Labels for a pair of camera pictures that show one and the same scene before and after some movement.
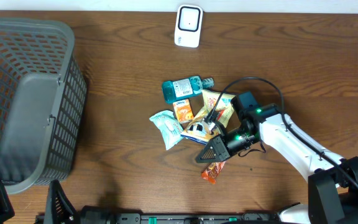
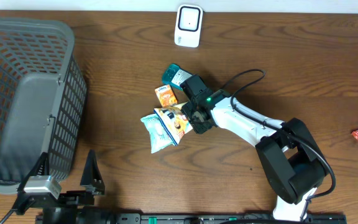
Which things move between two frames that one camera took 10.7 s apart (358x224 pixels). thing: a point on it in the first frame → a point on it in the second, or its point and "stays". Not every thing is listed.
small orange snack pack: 183,111 → 166,96
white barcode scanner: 188,25 stays
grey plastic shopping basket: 33,103 stays
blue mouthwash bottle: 174,89 → 174,76
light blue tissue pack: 170,127 → 159,137
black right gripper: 220,149 → 198,128
